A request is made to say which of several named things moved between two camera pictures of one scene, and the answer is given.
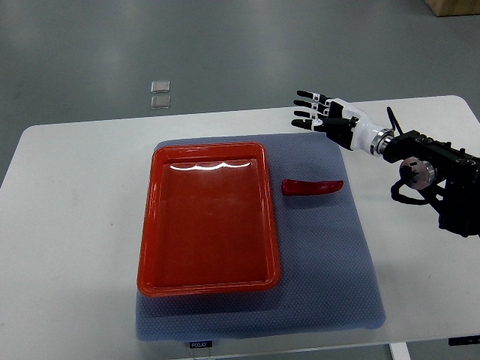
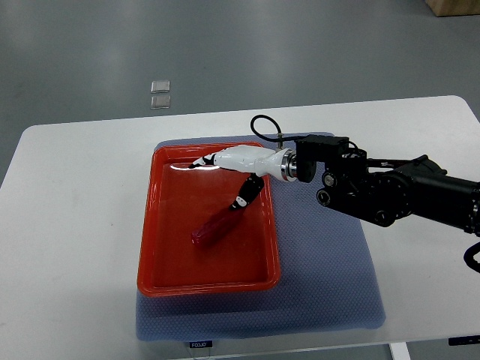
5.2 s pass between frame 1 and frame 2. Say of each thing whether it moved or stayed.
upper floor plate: stayed
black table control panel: stayed
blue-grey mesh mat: stayed
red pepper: moved
